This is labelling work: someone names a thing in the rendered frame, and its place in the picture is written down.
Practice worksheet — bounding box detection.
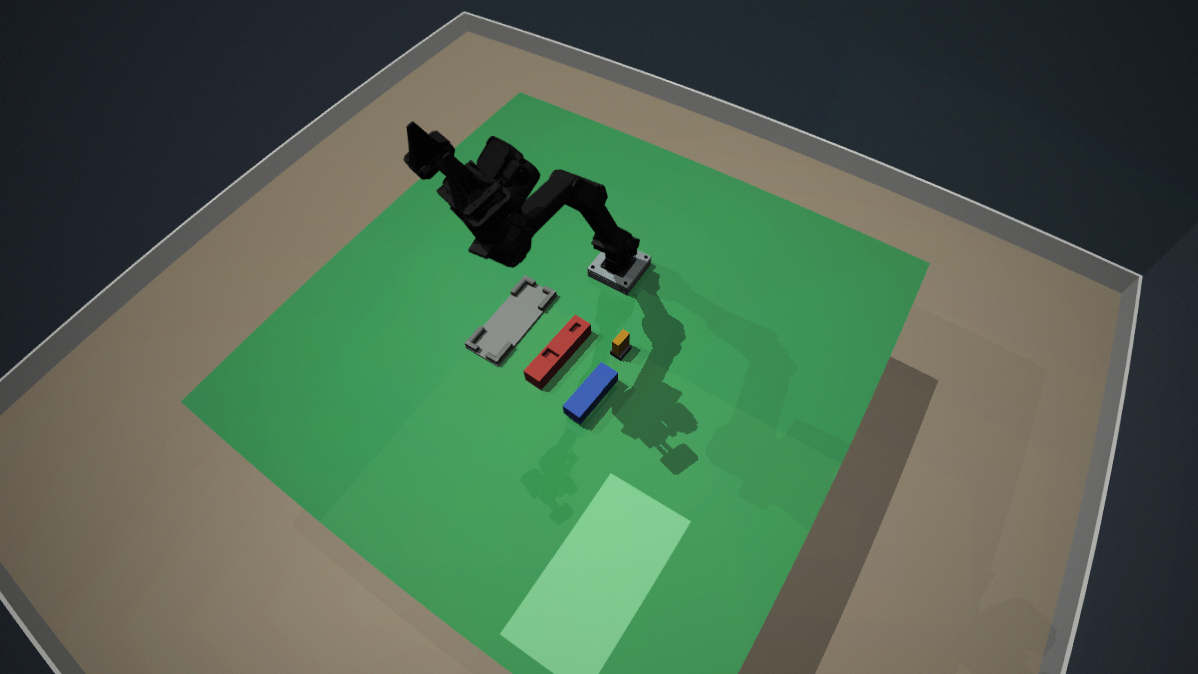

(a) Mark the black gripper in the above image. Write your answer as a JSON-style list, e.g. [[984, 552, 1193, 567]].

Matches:
[[403, 122, 516, 233]]

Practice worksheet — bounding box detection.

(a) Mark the brown rectangular block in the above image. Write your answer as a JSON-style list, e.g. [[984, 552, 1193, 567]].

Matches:
[[612, 329, 630, 356]]

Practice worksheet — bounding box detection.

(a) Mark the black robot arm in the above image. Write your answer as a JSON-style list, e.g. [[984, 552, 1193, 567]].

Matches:
[[467, 136, 640, 277]]

